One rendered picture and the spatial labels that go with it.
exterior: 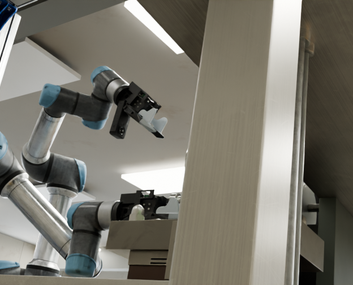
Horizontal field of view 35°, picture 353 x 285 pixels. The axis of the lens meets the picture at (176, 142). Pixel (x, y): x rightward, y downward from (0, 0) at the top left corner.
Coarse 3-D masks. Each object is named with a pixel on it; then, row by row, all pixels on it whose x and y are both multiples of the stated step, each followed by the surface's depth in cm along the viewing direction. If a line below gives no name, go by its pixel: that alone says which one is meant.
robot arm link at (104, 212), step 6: (102, 204) 142; (108, 204) 141; (114, 204) 141; (102, 210) 141; (108, 210) 140; (102, 216) 140; (108, 216) 140; (102, 222) 141; (108, 222) 140; (108, 228) 142
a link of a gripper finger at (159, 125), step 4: (152, 120) 164; (156, 120) 163; (160, 120) 162; (164, 120) 162; (156, 124) 162; (160, 124) 162; (164, 124) 161; (156, 128) 162; (160, 128) 161; (152, 132) 161; (156, 132) 160; (160, 132) 161; (156, 136) 159; (160, 136) 159
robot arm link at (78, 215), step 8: (72, 208) 147; (80, 208) 145; (88, 208) 144; (96, 208) 142; (72, 216) 145; (80, 216) 144; (88, 216) 143; (96, 216) 142; (72, 224) 146; (80, 224) 143; (88, 224) 143; (96, 224) 142
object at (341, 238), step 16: (320, 208) 118; (336, 208) 116; (320, 224) 116; (336, 224) 115; (352, 224) 126; (336, 240) 114; (352, 240) 125; (336, 256) 113; (352, 256) 124; (320, 272) 112; (336, 272) 112; (352, 272) 122
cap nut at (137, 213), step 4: (136, 208) 118; (140, 208) 118; (132, 212) 118; (136, 212) 117; (140, 212) 118; (132, 216) 117; (136, 216) 117; (140, 216) 117; (132, 220) 117; (136, 220) 116
